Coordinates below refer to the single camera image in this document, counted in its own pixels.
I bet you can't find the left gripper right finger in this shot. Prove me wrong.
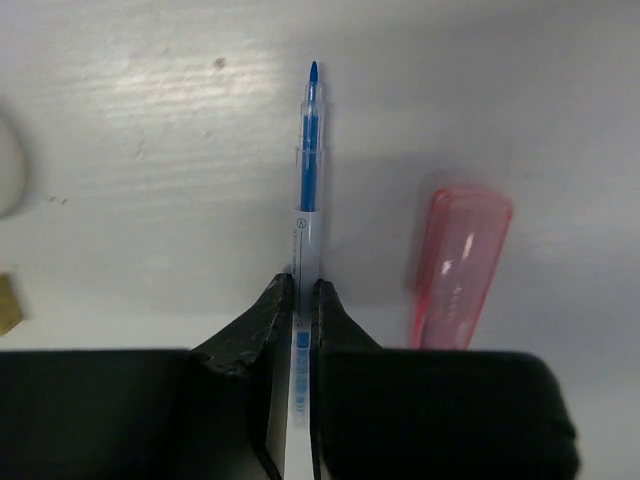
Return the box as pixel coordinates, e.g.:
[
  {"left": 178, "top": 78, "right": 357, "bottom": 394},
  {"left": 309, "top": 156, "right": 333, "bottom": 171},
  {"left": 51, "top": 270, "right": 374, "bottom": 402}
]
[{"left": 310, "top": 280, "right": 580, "bottom": 479}]

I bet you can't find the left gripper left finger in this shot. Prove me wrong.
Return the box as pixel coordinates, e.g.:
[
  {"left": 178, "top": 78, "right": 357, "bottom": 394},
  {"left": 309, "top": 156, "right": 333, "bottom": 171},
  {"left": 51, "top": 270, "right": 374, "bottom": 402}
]
[{"left": 1, "top": 273, "right": 293, "bottom": 479}]

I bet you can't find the blue pen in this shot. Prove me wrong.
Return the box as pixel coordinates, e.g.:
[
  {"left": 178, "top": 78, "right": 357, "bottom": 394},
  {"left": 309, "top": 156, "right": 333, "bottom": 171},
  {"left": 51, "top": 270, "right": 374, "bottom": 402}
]
[{"left": 283, "top": 61, "right": 325, "bottom": 479}]

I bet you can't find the pink highlighter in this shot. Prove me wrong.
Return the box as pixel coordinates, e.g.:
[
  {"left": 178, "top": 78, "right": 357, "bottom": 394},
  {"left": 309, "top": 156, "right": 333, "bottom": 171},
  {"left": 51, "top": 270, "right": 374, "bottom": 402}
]
[{"left": 410, "top": 170, "right": 514, "bottom": 350}]

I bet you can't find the small brown eraser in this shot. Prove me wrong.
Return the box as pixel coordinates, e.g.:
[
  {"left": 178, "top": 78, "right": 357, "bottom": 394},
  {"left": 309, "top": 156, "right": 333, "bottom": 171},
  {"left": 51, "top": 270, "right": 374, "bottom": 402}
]
[{"left": 0, "top": 274, "right": 24, "bottom": 336}]

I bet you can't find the clear tape roll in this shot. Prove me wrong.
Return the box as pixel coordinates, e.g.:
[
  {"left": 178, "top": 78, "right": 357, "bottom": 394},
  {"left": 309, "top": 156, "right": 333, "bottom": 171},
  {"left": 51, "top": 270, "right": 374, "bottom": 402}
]
[{"left": 0, "top": 117, "right": 28, "bottom": 217}]

